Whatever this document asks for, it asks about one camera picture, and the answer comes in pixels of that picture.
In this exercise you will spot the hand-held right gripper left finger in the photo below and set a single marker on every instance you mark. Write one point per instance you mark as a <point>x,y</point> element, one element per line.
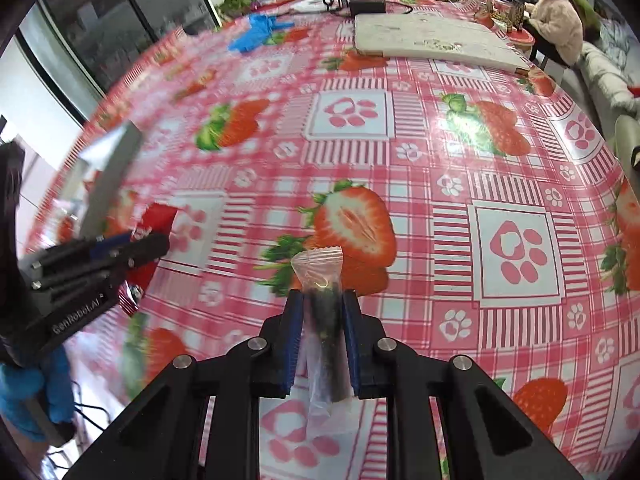
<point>292,340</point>

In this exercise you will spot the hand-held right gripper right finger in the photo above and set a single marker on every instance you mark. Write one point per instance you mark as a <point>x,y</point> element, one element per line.
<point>352,340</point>

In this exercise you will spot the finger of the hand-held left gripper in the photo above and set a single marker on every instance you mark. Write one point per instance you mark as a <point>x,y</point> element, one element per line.
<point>145,250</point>
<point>107,243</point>

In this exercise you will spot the red snack packet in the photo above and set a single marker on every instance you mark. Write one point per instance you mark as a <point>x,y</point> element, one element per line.
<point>155,220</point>

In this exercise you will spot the clear packet of dark snack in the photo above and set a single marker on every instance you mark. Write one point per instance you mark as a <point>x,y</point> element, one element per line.
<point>322,280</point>

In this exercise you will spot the grey storage box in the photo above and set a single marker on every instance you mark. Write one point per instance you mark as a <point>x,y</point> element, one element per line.
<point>112,170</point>

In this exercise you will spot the person's left hand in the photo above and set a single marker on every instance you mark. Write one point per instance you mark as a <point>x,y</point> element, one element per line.
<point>35,395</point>

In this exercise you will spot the strawberry print tablecloth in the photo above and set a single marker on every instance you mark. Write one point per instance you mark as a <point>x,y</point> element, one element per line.
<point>425,260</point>

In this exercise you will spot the glass door cabinet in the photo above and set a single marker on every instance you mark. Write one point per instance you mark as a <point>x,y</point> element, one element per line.
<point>125,15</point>

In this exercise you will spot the blue disposable gloves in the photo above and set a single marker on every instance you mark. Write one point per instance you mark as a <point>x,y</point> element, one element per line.
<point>257,35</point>

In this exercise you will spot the green potted plant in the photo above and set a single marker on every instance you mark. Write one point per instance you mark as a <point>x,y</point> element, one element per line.
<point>240,2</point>

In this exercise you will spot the white foam board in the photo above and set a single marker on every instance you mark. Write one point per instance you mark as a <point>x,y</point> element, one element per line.
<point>430,37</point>

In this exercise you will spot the black power adapter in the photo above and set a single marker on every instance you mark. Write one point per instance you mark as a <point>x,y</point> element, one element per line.
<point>367,7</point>

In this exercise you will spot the beige sofa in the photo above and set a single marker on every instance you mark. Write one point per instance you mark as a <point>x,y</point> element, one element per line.
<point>615,90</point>

